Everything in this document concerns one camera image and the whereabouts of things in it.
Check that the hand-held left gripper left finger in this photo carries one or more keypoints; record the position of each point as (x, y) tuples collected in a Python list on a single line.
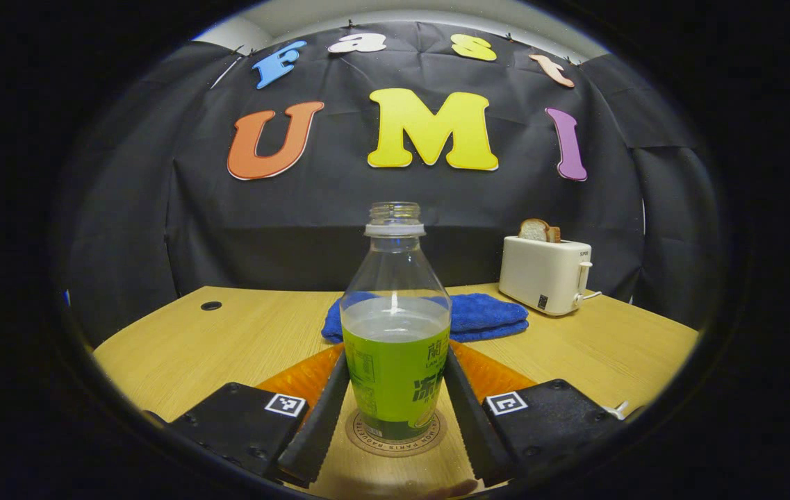
[(325, 423)]

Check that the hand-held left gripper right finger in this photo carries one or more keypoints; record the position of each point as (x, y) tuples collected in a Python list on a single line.
[(467, 417)]

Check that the round brown coaster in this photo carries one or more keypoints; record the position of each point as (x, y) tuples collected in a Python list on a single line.
[(394, 446)]

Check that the green label water bottle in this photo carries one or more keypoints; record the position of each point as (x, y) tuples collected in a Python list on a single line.
[(394, 361)]

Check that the blue folded towel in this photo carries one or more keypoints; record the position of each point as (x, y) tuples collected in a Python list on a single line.
[(485, 316)]

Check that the white toaster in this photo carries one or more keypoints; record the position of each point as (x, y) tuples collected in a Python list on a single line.
[(540, 274)]

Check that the bread slice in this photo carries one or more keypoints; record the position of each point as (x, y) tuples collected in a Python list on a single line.
[(535, 229)]

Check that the black backdrop cloth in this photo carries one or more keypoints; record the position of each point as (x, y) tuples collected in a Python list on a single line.
[(297, 208)]

